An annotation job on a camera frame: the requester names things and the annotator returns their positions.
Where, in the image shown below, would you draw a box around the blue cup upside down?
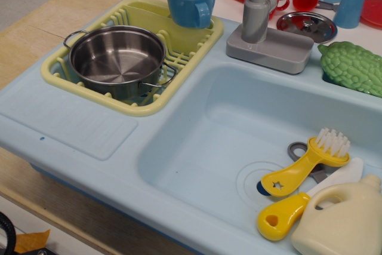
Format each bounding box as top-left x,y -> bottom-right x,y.
333,0 -> 364,29

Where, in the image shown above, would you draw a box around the stainless steel pot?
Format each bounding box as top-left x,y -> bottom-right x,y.
63,25 -> 177,100

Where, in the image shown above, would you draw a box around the light blue toy sink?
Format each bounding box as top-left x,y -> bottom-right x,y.
1,0 -> 381,254

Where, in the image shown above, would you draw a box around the orange tape piece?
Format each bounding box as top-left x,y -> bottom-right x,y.
14,230 -> 50,254

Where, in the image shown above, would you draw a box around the black cable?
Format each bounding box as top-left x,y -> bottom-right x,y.
0,211 -> 16,255

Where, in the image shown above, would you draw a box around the yellow plastic dish rack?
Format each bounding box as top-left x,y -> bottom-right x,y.
41,0 -> 224,116

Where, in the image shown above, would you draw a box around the yellow dish brush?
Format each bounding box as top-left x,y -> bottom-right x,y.
260,128 -> 351,197

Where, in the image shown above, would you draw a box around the grey toy scissors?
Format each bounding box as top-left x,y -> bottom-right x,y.
287,142 -> 328,183

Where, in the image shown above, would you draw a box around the yellow handled toy knife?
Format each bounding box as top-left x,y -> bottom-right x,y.
257,158 -> 364,241

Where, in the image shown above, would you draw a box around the green bitter melon toy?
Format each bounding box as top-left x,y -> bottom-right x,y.
318,41 -> 381,97

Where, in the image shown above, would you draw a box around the grey toy faucet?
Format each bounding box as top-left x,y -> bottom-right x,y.
226,0 -> 314,75

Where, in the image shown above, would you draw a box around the red cup with handle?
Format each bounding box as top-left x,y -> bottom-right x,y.
269,0 -> 290,19

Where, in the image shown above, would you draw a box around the cream detergent bottle toy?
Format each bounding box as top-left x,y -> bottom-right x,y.
291,174 -> 381,254

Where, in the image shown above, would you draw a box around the steel pot lid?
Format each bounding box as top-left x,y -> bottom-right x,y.
276,12 -> 338,44

